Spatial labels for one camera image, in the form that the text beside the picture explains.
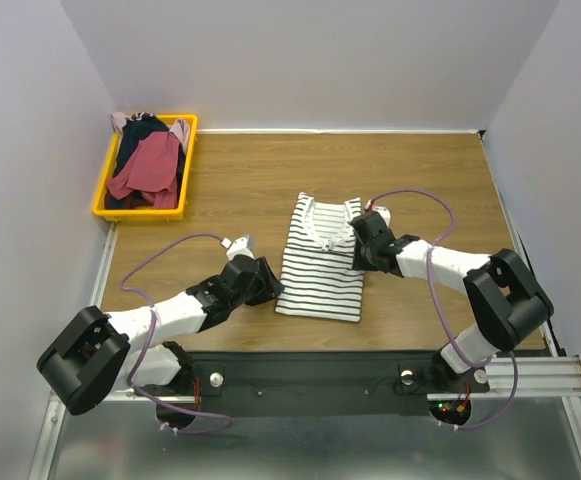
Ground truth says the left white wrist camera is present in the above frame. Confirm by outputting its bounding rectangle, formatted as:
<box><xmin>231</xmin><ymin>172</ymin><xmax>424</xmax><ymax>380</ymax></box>
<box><xmin>220</xmin><ymin>235</ymin><xmax>255</xmax><ymax>260</ymax></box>

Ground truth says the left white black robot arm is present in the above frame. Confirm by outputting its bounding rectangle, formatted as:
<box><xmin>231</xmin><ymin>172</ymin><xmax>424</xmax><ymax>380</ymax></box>
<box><xmin>36</xmin><ymin>255</ymin><xmax>283</xmax><ymax>415</ymax></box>

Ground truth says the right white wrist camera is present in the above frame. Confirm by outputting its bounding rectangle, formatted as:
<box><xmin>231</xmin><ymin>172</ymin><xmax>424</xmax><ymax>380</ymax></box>
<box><xmin>365</xmin><ymin>199</ymin><xmax>391</xmax><ymax>225</ymax></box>

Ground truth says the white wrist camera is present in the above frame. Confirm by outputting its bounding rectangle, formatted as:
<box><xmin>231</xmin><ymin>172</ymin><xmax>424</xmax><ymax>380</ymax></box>
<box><xmin>365</xmin><ymin>199</ymin><xmax>391</xmax><ymax>225</ymax></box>
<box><xmin>220</xmin><ymin>235</ymin><xmax>255</xmax><ymax>260</ymax></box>

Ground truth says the yellow plastic bin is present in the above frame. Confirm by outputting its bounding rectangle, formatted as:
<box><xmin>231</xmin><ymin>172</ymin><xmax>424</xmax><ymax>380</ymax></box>
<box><xmin>92</xmin><ymin>114</ymin><xmax>198</xmax><ymax>222</ymax></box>

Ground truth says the black white striped tank top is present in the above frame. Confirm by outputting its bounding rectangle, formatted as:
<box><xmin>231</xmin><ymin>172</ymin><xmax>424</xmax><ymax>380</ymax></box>
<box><xmin>275</xmin><ymin>192</ymin><xmax>364</xmax><ymax>323</ymax></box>

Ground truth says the pale pink tank top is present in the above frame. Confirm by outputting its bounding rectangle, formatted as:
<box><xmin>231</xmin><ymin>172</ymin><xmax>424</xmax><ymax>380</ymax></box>
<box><xmin>110</xmin><ymin>112</ymin><xmax>191</xmax><ymax>153</ymax></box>

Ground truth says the dark navy tank top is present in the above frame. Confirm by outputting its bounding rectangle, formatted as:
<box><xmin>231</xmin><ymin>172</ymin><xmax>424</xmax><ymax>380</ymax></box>
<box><xmin>110</xmin><ymin>117</ymin><xmax>187</xmax><ymax>203</ymax></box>

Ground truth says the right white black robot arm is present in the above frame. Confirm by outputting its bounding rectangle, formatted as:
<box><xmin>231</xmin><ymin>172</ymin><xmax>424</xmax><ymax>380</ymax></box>
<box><xmin>350</xmin><ymin>210</ymin><xmax>554</xmax><ymax>390</ymax></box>

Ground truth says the aluminium extrusion frame rail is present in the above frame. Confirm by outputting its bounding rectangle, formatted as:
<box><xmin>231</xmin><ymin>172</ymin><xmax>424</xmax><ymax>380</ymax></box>
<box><xmin>28</xmin><ymin>223</ymin><xmax>118</xmax><ymax>480</ymax></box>

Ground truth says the maroon tank top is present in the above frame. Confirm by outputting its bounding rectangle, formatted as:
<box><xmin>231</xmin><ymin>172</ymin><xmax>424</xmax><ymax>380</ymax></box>
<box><xmin>105</xmin><ymin>132</ymin><xmax>181</xmax><ymax>209</ymax></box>

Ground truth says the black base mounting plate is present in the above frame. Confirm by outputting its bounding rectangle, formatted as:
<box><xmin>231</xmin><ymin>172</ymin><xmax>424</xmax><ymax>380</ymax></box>
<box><xmin>139</xmin><ymin>351</ymin><xmax>489</xmax><ymax>417</ymax></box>

